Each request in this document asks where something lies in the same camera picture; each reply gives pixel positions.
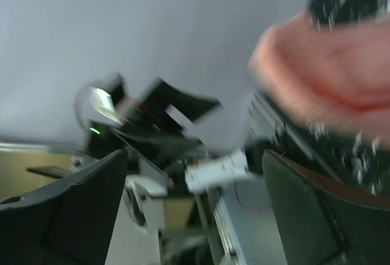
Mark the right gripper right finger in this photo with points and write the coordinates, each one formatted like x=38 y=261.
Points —
x=322 y=221

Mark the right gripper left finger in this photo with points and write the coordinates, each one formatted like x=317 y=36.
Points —
x=69 y=221

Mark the pink t shirt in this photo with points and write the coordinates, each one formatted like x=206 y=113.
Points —
x=338 y=76

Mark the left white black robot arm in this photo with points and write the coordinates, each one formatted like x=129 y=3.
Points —
x=158 y=150

